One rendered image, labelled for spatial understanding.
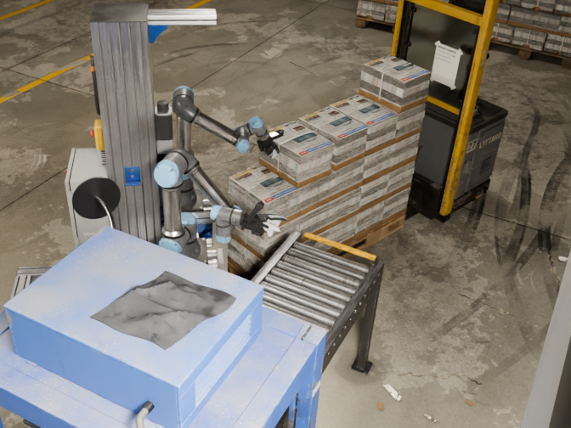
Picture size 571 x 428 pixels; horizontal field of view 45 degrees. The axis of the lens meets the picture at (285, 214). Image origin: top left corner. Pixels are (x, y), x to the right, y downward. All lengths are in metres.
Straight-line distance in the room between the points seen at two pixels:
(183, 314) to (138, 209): 1.80
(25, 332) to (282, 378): 0.75
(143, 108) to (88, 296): 1.51
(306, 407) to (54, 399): 0.83
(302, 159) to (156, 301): 2.24
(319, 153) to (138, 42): 1.43
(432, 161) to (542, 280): 1.23
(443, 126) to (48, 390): 3.94
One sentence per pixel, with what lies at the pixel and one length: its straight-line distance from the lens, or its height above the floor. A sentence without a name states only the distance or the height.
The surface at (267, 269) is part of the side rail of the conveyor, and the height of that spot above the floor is 0.80.
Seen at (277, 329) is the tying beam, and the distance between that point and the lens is 2.23.
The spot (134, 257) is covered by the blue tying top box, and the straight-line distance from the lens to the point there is 2.19.
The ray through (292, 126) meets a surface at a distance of 4.40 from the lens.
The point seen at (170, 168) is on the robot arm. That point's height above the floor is 1.45.
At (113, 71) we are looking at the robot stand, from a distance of 3.34.
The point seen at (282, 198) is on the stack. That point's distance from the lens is 4.13.
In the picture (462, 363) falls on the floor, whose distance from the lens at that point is 4.44.
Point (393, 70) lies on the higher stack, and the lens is 4.75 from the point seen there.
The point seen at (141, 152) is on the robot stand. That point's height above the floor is 1.36.
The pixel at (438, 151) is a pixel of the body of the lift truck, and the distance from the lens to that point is 5.49.
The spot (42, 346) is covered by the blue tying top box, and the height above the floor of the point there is 1.64.
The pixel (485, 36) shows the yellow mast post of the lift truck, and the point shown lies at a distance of 4.83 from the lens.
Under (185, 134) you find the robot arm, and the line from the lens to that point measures 3.99.
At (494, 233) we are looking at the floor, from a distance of 5.59.
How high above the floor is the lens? 3.11
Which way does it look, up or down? 35 degrees down
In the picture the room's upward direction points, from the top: 4 degrees clockwise
